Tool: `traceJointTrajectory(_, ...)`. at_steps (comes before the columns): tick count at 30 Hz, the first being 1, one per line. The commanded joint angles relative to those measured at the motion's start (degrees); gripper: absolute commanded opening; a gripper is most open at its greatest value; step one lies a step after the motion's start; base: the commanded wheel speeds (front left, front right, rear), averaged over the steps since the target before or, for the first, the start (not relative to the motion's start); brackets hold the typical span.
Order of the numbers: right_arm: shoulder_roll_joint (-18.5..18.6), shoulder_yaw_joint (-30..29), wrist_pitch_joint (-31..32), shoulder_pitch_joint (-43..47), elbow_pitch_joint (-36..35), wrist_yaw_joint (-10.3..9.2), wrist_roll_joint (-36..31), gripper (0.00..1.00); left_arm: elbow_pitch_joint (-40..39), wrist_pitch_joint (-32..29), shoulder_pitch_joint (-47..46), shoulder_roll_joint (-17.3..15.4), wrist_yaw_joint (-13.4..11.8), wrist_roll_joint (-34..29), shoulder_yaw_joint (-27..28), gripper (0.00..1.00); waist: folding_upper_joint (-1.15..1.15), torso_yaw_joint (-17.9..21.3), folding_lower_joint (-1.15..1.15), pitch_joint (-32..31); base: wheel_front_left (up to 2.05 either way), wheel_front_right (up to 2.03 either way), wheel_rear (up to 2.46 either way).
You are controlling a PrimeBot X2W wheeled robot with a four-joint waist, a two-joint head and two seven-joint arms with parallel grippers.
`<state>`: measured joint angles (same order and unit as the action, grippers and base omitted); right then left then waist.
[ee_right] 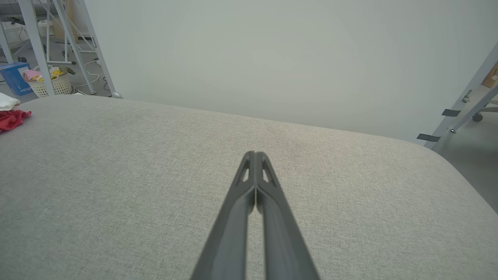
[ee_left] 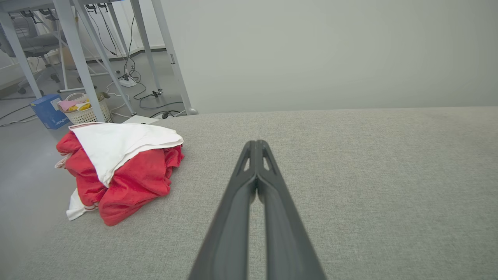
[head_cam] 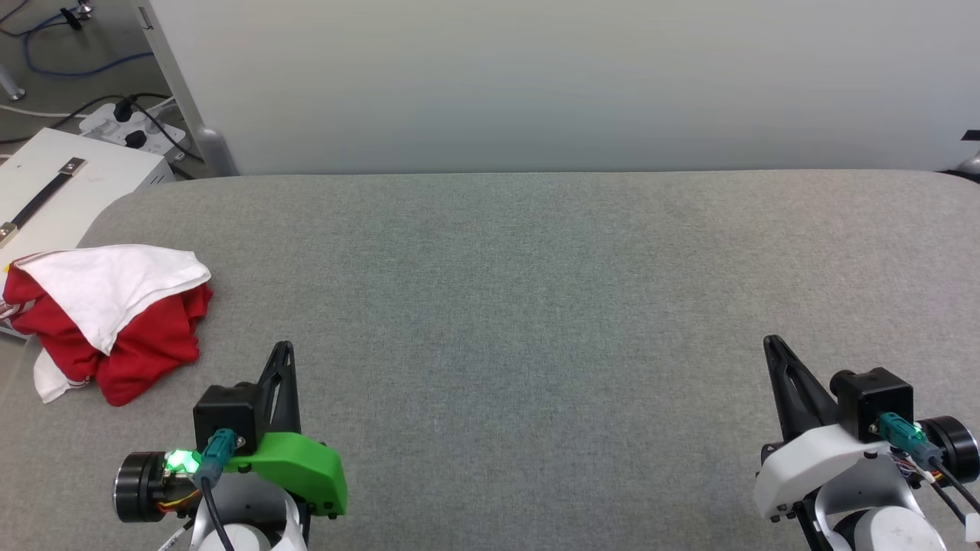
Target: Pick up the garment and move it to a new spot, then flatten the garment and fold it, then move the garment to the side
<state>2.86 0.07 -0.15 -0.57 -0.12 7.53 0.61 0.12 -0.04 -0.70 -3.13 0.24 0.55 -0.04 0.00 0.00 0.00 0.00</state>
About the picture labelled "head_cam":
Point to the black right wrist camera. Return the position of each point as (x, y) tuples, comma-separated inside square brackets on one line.
[(880, 398)]

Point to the white power strip black plugs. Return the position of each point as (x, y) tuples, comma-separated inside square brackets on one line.
[(96, 121)]

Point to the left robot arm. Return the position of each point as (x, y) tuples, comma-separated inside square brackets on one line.
[(245, 528)]

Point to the red and white basketball jersey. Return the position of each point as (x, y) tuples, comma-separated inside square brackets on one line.
[(145, 344)]

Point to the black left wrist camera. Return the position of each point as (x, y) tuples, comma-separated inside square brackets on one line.
[(226, 409)]

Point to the white box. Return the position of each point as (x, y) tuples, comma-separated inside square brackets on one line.
[(107, 191)]

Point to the slanted white table leg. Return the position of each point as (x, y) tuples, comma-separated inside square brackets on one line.
[(14, 90)]

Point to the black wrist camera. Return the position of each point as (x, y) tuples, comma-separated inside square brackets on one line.
[(880, 398), (226, 409)]

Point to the white partition panel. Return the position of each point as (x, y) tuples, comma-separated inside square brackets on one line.
[(536, 76)]

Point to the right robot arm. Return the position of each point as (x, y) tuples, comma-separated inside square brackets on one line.
[(865, 528)]

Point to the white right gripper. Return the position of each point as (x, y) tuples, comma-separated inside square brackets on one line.
[(796, 467)]

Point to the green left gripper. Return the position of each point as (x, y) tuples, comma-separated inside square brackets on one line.
[(306, 467)]

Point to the grey partition foot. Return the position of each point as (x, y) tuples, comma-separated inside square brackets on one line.
[(216, 153)]

